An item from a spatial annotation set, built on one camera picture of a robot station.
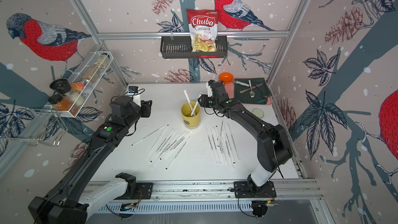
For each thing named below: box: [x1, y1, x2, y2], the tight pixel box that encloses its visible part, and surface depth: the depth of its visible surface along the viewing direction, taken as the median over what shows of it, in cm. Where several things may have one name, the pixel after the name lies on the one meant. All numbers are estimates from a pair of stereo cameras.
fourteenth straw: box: [164, 135, 192, 170], surface depth 87 cm
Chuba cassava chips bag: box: [186, 8, 219, 53], surface depth 85 cm
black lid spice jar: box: [49, 78, 72, 94], surface depth 63 cm
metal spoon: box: [248, 79, 255, 98], surface depth 116 cm
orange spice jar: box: [47, 94, 80, 117], surface depth 62 cm
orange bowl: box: [219, 72, 234, 84], surface depth 121 cm
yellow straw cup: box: [180, 101, 201, 130], surface depth 92 cm
